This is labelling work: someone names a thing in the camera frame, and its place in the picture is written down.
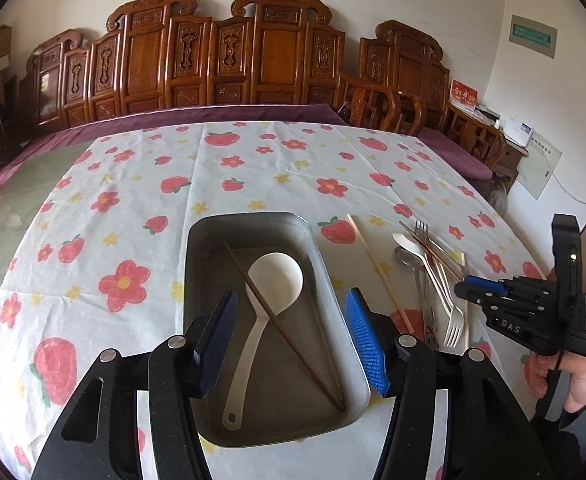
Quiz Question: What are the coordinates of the wooden armchair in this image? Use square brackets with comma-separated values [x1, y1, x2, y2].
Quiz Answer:
[338, 74, 429, 136]

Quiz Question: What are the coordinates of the small fan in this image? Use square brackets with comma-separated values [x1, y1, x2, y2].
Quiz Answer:
[489, 180, 510, 217]

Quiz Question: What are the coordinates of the rectangular metal tray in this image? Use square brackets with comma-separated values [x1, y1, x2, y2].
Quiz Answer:
[183, 211, 374, 448]

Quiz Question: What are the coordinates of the red box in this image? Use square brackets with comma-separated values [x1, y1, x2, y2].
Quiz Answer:
[449, 78, 480, 111]

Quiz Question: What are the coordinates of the white device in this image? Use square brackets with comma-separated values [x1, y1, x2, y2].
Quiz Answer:
[502, 120, 534, 148]

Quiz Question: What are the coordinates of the white wall chart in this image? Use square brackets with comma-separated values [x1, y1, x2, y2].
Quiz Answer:
[515, 136, 564, 202]

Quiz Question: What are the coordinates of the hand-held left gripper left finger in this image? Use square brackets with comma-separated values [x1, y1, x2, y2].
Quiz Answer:
[30, 289, 240, 480]

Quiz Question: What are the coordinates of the green framed wall panel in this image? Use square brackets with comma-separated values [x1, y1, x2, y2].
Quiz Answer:
[509, 12, 558, 59]

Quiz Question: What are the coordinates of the white plastic ladle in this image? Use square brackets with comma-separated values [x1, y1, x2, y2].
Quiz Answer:
[222, 252, 305, 432]

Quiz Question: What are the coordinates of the narrow carved wooden chair back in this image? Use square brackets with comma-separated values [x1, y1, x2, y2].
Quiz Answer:
[24, 30, 94, 136]

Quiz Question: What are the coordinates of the person's right forearm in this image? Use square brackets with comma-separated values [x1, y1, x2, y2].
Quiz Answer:
[558, 400, 586, 480]

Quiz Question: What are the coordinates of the strawberry flower printed tablecloth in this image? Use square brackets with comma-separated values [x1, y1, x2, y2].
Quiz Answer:
[0, 122, 548, 480]

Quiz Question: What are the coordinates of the metal spoon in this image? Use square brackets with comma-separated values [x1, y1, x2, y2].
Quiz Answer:
[394, 247, 441, 351]

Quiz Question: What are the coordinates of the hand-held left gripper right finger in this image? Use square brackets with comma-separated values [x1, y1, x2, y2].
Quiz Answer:
[345, 287, 554, 480]

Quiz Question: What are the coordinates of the white cable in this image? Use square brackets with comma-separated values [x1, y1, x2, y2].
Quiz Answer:
[548, 170, 586, 207]

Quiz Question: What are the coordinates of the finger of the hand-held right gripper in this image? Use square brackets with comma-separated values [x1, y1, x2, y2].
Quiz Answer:
[463, 276, 556, 301]
[454, 283, 554, 313]

